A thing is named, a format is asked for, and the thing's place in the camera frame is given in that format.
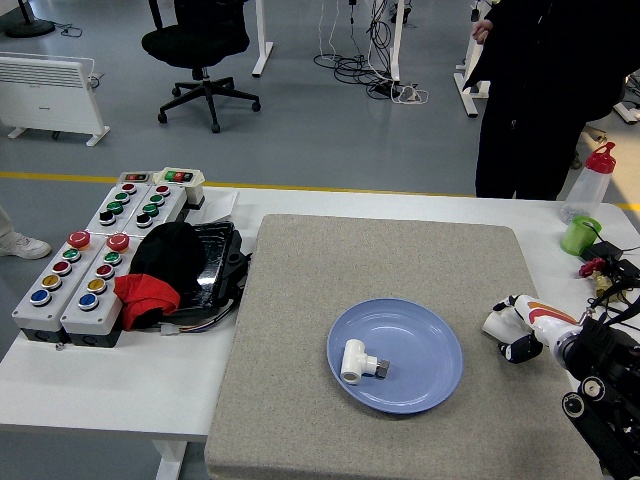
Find black round stand base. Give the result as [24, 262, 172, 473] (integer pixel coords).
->
[4, 0, 56, 39]

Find black glossy tray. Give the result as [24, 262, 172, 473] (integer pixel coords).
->
[164, 221, 254, 326]

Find white table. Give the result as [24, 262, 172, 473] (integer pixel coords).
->
[0, 185, 640, 480]

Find black adapter box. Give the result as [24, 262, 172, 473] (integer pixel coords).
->
[607, 258, 640, 282]

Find person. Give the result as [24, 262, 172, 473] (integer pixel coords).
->
[460, 0, 640, 201]

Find white panel heater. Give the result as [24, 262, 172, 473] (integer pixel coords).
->
[0, 52, 111, 148]

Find green cup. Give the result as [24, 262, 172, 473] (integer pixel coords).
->
[559, 215, 603, 256]

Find red cloth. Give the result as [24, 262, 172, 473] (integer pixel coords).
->
[113, 273, 181, 331]

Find black cloth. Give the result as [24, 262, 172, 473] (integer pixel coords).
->
[129, 221, 206, 301]

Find grey emergency-stop button box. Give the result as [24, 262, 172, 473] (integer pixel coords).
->
[12, 230, 109, 344]
[59, 232, 144, 347]

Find red valve handle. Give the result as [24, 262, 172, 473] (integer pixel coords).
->
[578, 258, 607, 280]

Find brass valve fitting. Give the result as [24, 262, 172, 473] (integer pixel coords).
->
[592, 274, 626, 300]

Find white pipe tee fitting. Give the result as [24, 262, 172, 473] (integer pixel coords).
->
[482, 309, 532, 345]

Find white pipe tee metal nut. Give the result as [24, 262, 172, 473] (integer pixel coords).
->
[340, 339, 392, 387]

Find tangled floor cables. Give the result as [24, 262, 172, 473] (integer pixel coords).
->
[313, 0, 401, 99]

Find black office chair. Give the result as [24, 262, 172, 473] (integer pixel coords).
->
[141, 0, 262, 134]

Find grey four-button control box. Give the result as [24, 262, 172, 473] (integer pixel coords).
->
[85, 182, 151, 236]
[122, 183, 187, 236]

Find clear bottle red cap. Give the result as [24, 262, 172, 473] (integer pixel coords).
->
[558, 141, 617, 225]

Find person's hand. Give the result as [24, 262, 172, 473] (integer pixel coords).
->
[472, 18, 495, 45]

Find white paper sheet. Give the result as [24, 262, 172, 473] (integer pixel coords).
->
[202, 189, 240, 224]

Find wire bundle white connector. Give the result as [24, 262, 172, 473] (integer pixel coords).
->
[159, 312, 237, 337]

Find person's white shoe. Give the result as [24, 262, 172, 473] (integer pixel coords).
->
[0, 232, 53, 260]

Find blue plate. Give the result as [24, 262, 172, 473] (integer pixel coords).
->
[326, 297, 465, 415]

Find white desk leg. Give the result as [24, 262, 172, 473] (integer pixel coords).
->
[388, 0, 405, 83]
[453, 0, 490, 119]
[251, 0, 275, 78]

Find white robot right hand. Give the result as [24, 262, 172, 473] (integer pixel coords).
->
[492, 294, 582, 364]

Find black power adapter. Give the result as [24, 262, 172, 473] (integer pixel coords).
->
[579, 241, 625, 264]

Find grey-brown mat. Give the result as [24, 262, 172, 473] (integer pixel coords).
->
[204, 213, 604, 480]

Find cream green-red switch box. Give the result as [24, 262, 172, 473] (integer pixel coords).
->
[152, 167, 207, 207]

